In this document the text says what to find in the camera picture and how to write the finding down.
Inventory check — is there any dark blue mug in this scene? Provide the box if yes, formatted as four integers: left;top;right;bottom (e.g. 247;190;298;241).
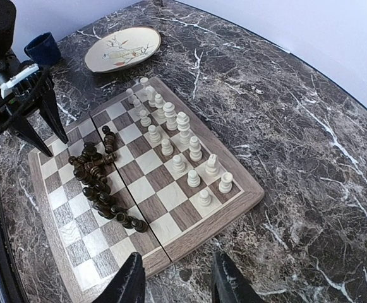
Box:
23;32;61;66

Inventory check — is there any cream decorated ceramic plate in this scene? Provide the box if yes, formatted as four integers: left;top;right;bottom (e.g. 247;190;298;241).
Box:
84;27;161;73

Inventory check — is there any dark chess pawn standing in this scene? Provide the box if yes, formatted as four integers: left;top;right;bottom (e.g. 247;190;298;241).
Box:
102;126;116;154

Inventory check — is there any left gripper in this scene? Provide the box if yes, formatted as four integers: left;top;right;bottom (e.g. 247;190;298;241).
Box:
0;1;68;157

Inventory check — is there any wooden chess board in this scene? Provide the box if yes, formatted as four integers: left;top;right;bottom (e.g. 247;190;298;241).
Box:
28;77;264;302

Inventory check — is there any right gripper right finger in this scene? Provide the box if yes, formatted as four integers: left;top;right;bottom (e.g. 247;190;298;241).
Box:
211;251;265;303

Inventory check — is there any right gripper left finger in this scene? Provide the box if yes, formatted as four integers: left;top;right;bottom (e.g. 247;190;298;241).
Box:
96;252;146;303

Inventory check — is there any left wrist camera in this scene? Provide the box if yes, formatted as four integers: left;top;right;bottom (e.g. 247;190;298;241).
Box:
0;63;39;99

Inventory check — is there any white chess king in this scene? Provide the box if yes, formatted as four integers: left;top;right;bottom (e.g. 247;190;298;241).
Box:
176;111;190;144

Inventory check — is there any white chess queen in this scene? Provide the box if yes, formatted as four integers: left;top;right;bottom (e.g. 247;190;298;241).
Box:
162;102;177;131

